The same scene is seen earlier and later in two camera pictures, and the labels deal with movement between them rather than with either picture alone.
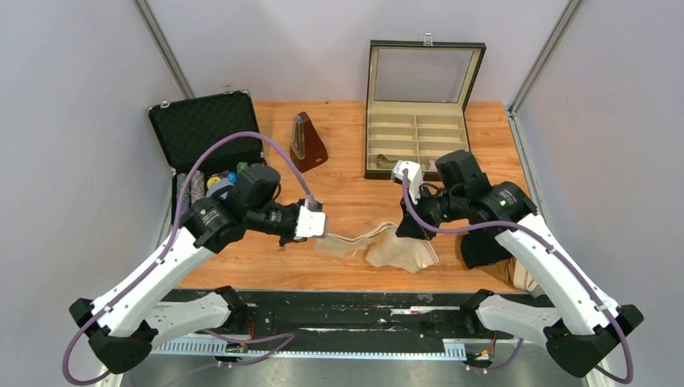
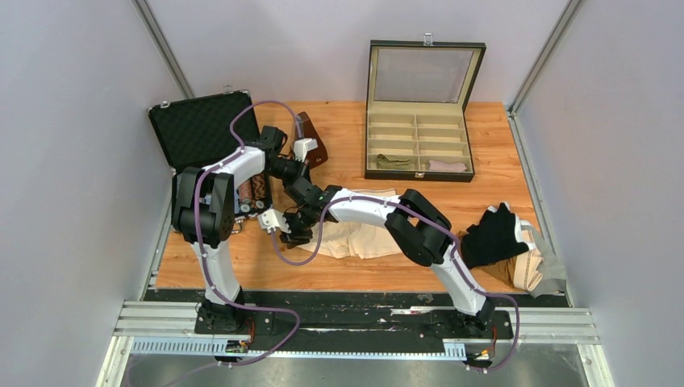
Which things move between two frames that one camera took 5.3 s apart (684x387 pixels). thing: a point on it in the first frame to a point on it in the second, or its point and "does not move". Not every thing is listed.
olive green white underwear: (384, 163) does not move
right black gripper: (410, 226) to (294, 238)
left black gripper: (289, 239) to (302, 168)
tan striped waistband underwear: (511, 271) does not move
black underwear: (481, 247) does not move
